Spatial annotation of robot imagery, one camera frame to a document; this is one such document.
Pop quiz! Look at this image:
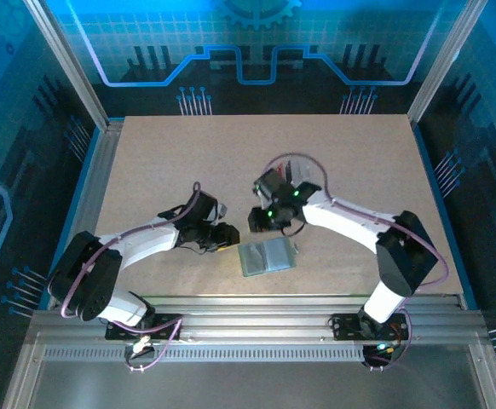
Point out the grey metal tray panel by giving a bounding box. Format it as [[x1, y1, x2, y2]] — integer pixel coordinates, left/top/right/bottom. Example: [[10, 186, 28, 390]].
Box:
[[1, 343, 496, 409]]

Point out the blue table edge strip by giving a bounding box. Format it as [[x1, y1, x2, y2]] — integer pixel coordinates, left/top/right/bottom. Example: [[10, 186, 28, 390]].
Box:
[[37, 125, 106, 310]]

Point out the black connector with lights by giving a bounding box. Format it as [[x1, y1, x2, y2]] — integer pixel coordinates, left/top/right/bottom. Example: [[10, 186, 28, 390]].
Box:
[[361, 340, 402, 370]]

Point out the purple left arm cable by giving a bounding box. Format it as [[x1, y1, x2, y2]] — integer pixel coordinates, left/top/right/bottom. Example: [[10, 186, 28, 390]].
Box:
[[61, 181, 202, 374]]

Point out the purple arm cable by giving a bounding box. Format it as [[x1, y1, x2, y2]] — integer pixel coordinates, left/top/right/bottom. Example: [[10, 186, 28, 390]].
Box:
[[264, 152, 452, 372], [61, 181, 202, 374]]

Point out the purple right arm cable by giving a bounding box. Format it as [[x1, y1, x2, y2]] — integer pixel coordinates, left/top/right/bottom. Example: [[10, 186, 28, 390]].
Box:
[[264, 152, 452, 372]]

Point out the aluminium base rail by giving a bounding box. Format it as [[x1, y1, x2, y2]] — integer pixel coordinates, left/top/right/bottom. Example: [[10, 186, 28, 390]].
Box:
[[25, 292, 490, 349]]

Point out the slotted metal cable duct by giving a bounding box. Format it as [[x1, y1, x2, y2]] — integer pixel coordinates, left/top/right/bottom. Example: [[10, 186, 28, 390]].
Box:
[[42, 345, 367, 364]]

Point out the white cable connector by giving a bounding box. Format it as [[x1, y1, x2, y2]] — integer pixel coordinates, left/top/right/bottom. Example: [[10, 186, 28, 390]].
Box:
[[130, 335, 153, 355]]

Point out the aluminium side rail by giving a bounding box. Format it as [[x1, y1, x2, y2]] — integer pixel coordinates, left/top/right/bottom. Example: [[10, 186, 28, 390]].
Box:
[[46, 118, 125, 310]]

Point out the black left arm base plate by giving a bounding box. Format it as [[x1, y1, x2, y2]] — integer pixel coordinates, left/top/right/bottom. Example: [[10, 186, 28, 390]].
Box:
[[104, 313, 184, 342]]

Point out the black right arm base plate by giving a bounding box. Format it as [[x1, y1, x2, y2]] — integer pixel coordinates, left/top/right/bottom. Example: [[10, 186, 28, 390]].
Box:
[[330, 313, 410, 342]]

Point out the aluminium frame post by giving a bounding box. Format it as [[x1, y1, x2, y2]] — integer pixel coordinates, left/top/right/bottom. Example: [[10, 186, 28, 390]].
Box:
[[22, 0, 112, 131], [407, 0, 489, 125]]

